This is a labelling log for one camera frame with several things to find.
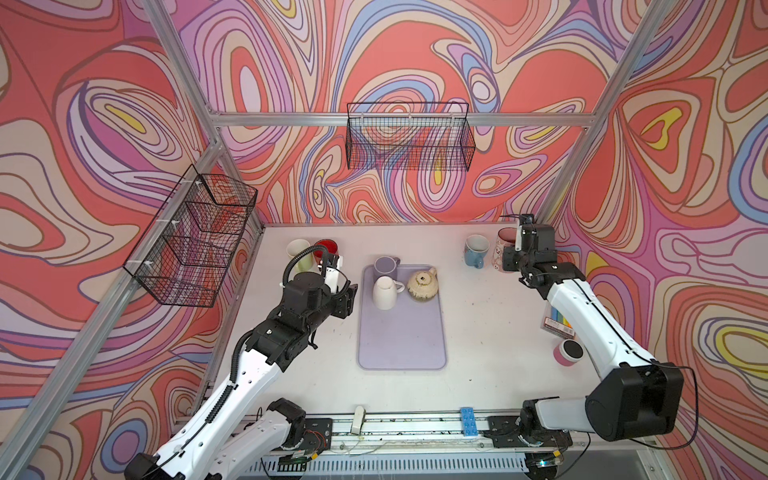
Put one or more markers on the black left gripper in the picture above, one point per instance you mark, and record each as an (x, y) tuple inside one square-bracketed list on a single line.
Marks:
[(344, 302)]

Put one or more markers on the left black wire basket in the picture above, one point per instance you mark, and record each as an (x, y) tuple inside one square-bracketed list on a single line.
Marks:
[(201, 224)]

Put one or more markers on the white mug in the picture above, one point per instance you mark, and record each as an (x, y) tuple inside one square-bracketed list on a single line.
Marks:
[(385, 292)]

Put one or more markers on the lavender plastic tray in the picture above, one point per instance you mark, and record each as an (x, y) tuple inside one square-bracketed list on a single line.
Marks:
[(410, 336)]

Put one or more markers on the blue toy brick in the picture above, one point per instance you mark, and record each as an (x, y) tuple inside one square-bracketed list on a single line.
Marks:
[(468, 421)]

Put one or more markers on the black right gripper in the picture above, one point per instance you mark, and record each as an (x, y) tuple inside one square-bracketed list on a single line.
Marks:
[(508, 263)]

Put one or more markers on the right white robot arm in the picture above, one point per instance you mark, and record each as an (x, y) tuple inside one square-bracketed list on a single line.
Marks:
[(636, 396)]

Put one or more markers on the light green mug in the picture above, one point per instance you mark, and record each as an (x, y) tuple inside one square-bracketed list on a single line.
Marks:
[(298, 252)]

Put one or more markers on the lavender mug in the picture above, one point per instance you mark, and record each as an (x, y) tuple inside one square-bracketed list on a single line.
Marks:
[(386, 266)]

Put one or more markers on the back black wire basket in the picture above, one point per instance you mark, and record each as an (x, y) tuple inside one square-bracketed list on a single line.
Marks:
[(409, 135)]

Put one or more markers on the red mug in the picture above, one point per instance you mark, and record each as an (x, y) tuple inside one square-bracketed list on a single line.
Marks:
[(330, 245)]

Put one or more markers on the box of coloured markers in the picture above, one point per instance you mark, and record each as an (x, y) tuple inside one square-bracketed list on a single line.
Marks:
[(555, 323)]

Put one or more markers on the white clip on rail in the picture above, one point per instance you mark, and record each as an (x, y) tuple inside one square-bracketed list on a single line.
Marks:
[(358, 420)]

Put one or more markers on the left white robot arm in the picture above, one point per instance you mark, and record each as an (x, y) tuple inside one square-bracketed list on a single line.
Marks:
[(314, 288)]

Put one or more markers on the black wire basket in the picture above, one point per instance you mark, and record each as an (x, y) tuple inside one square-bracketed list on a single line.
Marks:
[(409, 135), (201, 224)]

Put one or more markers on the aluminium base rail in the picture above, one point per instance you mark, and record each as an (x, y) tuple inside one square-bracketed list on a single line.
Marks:
[(388, 445)]

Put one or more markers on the blue floral mug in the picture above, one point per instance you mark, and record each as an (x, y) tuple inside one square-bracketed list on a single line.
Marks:
[(475, 250)]

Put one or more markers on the pink cartoon mug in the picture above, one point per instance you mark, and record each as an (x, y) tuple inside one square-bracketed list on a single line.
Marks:
[(506, 236)]

